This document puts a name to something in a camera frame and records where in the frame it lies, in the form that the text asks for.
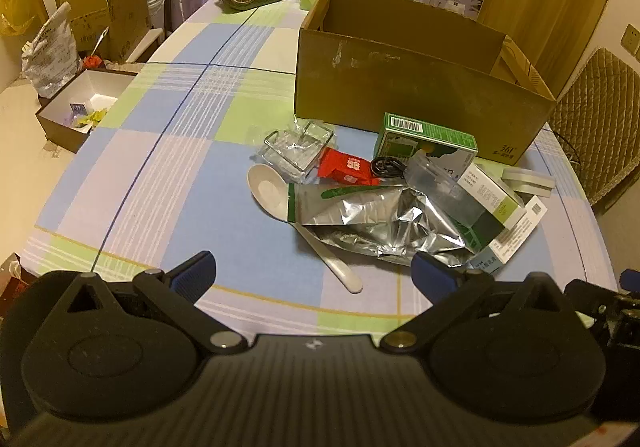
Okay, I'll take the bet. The low brown carton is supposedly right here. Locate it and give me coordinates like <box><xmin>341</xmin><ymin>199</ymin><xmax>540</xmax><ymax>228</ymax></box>
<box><xmin>55</xmin><ymin>0</ymin><xmax>111</xmax><ymax>58</ymax></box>

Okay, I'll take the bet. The open brown gift box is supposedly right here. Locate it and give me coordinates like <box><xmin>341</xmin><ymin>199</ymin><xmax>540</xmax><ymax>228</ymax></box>
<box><xmin>35</xmin><ymin>68</ymin><xmax>138</xmax><ymax>154</ymax></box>

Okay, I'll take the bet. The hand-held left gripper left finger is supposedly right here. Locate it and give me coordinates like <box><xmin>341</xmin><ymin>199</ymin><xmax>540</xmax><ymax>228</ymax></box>
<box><xmin>42</xmin><ymin>250</ymin><xmax>247</xmax><ymax>354</ymax></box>

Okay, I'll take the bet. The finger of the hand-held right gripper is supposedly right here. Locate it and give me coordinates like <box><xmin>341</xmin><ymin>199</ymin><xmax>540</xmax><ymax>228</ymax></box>
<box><xmin>619</xmin><ymin>268</ymin><xmax>640</xmax><ymax>313</ymax></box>
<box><xmin>564</xmin><ymin>278</ymin><xmax>613</xmax><ymax>343</ymax></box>

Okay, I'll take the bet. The checked cloth desktop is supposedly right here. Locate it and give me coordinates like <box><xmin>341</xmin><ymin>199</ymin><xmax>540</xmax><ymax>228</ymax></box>
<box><xmin>22</xmin><ymin>0</ymin><xmax>608</xmax><ymax>328</ymax></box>

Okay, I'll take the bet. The tall brown carton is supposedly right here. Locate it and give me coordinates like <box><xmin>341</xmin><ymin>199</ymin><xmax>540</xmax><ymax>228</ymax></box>
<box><xmin>102</xmin><ymin>0</ymin><xmax>151</xmax><ymax>64</ymax></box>

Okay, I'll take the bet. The green carton box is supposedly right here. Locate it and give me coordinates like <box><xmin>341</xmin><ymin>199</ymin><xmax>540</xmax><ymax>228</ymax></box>
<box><xmin>372</xmin><ymin>113</ymin><xmax>478</xmax><ymax>178</ymax></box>

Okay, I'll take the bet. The clear plastic case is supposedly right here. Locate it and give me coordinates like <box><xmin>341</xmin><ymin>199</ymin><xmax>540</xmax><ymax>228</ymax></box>
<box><xmin>405</xmin><ymin>150</ymin><xmax>488</xmax><ymax>228</ymax></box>

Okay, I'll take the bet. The white plastic spoon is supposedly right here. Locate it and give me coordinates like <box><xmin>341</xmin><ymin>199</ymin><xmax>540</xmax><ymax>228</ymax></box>
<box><xmin>248</xmin><ymin>163</ymin><xmax>363</xmax><ymax>293</ymax></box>

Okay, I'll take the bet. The black cable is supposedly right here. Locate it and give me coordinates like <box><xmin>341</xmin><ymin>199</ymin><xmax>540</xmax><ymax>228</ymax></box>
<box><xmin>371</xmin><ymin>157</ymin><xmax>408</xmax><ymax>180</ymax></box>

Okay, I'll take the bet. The silver white plastic bag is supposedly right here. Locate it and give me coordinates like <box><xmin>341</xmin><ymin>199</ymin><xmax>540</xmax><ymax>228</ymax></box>
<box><xmin>21</xmin><ymin>4</ymin><xmax>83</xmax><ymax>98</ymax></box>

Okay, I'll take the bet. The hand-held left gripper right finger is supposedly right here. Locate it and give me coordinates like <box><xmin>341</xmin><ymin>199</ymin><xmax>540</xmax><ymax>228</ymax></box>
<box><xmin>380</xmin><ymin>252</ymin><xmax>581</xmax><ymax>354</ymax></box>

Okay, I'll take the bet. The quilted beige chair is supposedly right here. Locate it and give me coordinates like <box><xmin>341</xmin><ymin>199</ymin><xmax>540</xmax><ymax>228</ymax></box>
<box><xmin>550</xmin><ymin>47</ymin><xmax>640</xmax><ymax>208</ymax></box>

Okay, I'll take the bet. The white green medicine box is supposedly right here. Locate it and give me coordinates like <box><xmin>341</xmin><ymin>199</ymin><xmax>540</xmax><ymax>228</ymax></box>
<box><xmin>460</xmin><ymin>162</ymin><xmax>526</xmax><ymax>253</ymax></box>

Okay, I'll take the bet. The white barcode medicine box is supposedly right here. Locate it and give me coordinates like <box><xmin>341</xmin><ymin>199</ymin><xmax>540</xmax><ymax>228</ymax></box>
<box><xmin>482</xmin><ymin>195</ymin><xmax>547</xmax><ymax>275</ymax></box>

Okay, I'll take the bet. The silver foil bag green print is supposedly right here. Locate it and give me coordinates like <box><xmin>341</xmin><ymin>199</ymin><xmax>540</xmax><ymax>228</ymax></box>
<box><xmin>287</xmin><ymin>182</ymin><xmax>481</xmax><ymax>268</ymax></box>

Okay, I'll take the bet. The large brown cardboard box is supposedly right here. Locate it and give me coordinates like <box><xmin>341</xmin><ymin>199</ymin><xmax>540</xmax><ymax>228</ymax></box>
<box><xmin>294</xmin><ymin>0</ymin><xmax>557</xmax><ymax>164</ymax></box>

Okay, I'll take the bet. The dark red box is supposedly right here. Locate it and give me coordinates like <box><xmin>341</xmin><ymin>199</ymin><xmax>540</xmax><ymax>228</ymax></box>
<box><xmin>0</xmin><ymin>253</ymin><xmax>38</xmax><ymax>323</ymax></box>

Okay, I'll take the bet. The white plug-in night light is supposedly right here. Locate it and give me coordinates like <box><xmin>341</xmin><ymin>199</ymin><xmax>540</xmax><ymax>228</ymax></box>
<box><xmin>501</xmin><ymin>168</ymin><xmax>556</xmax><ymax>198</ymax></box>

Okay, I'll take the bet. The red snack packet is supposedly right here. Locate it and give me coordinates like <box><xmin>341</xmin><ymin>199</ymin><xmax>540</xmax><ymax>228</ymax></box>
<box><xmin>317</xmin><ymin>148</ymin><xmax>382</xmax><ymax>186</ymax></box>

